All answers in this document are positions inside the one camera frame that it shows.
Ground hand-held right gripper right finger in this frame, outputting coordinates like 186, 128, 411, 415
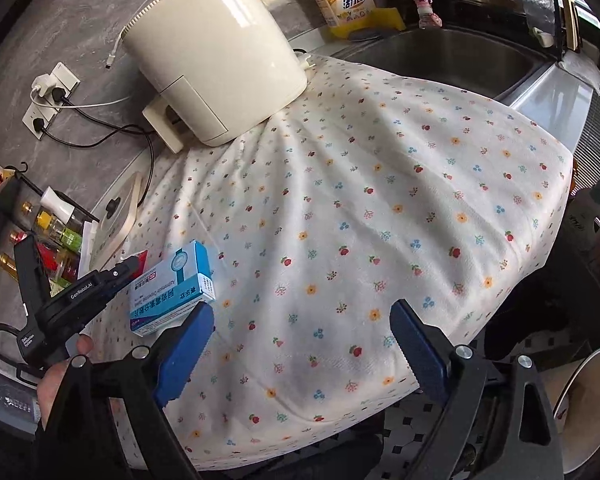
389, 299, 566, 480

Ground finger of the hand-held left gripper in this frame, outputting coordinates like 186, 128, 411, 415
99, 254, 146, 306

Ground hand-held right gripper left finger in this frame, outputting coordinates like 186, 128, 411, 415
32, 301, 216, 480

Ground blue white medicine box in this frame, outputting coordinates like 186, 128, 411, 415
128, 240, 217, 337

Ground white round bin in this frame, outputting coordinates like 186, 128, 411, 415
550, 345, 600, 478

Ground person's left hand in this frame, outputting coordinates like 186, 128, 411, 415
37, 334, 94, 426

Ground cream square lid black knob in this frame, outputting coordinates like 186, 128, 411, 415
86, 171, 144, 269

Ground white cap seasoning bottle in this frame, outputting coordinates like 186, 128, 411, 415
39, 186, 89, 226

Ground grey appliance control panel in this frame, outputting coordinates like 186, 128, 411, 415
0, 355, 43, 432

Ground floral white tablecloth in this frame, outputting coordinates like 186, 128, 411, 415
87, 52, 577, 472

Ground cream air fryer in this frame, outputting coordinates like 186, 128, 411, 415
121, 0, 309, 154

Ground steel sink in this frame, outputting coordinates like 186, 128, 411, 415
330, 27, 557, 107

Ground white paper towel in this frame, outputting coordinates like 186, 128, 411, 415
559, 51, 600, 97

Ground clear bottle pink contents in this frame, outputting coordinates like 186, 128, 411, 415
407, 0, 444, 31

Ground black wire spice rack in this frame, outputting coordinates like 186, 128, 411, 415
0, 160, 98, 306

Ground black power cable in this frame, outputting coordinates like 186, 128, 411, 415
32, 91, 157, 173

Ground white power cable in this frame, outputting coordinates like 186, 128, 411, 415
30, 30, 132, 111

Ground white wall socket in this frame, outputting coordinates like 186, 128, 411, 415
33, 62, 80, 107
22, 104, 57, 137

